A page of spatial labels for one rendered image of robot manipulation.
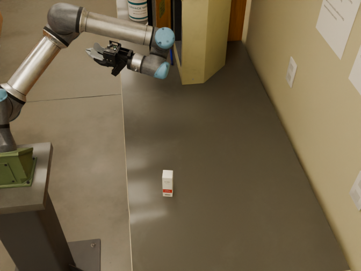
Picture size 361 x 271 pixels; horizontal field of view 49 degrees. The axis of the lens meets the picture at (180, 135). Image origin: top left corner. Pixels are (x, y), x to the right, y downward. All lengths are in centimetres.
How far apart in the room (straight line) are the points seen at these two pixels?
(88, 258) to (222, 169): 116
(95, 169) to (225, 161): 144
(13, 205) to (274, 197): 97
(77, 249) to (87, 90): 154
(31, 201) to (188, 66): 93
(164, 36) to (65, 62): 252
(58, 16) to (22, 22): 319
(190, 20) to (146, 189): 76
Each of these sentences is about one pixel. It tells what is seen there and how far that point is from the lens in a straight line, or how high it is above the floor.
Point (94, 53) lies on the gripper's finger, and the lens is 173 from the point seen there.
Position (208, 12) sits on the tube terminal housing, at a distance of 180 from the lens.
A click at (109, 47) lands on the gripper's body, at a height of 124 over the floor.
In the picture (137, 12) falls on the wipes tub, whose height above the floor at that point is 100.
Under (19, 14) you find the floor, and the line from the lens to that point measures 493.
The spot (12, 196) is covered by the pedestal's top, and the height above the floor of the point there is 94.
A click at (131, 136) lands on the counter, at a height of 94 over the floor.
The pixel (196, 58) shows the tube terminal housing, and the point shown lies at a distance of 190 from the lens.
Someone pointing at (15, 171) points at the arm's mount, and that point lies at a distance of 157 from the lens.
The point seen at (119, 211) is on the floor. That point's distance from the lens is 262.
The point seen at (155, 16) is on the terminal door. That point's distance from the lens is 188.
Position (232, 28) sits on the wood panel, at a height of 102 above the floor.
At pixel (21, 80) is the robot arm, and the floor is 120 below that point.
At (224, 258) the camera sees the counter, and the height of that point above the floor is 94.
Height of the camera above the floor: 214
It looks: 45 degrees down
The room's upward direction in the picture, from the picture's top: 1 degrees clockwise
